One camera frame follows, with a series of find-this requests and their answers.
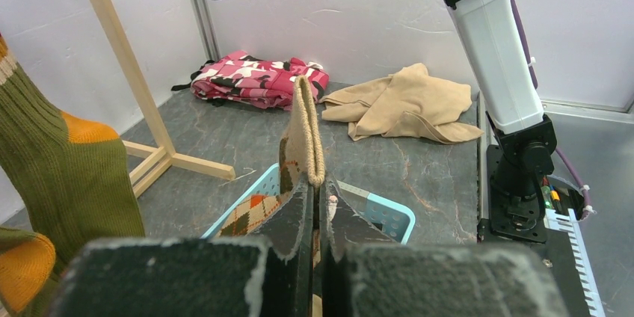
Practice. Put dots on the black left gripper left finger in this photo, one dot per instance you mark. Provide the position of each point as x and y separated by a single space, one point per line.
281 258

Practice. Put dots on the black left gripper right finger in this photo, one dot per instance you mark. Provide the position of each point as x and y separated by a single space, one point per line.
342 229

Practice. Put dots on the beige argyle sock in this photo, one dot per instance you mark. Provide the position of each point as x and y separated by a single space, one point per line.
300 151

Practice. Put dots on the green striped sock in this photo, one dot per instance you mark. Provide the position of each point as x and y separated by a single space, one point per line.
27 281
70 173

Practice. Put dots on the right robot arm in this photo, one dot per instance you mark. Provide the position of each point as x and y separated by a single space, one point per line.
492 37

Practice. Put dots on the beige cloth on floor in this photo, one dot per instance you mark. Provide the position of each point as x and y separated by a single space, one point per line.
409 103

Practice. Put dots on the pink camouflage bag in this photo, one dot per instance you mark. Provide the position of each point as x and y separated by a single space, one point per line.
264 84

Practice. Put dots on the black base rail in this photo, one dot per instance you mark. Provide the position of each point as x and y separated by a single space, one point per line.
557 239

